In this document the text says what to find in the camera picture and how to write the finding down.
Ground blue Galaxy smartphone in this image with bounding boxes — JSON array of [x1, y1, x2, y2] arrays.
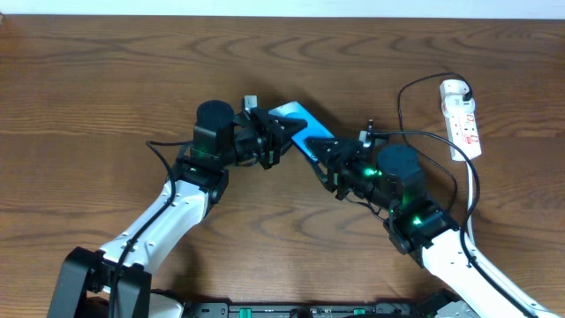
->
[[268, 102, 334, 163]]

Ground black USB charging cable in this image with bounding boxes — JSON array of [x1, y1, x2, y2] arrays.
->
[[365, 72, 474, 213]]

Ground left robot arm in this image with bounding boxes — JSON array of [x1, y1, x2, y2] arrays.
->
[[48, 96, 307, 318]]

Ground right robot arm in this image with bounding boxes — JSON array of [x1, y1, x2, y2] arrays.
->
[[305, 137, 553, 317]]

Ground white USB charger plug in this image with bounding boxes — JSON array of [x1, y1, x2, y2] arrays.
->
[[440, 79, 471, 100]]

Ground white power strip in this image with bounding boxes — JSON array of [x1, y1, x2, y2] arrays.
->
[[441, 95, 482, 159]]

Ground black left camera cable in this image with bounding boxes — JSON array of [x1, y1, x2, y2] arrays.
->
[[108, 140, 195, 318]]

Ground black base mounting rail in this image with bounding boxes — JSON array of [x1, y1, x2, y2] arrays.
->
[[149, 301, 464, 318]]

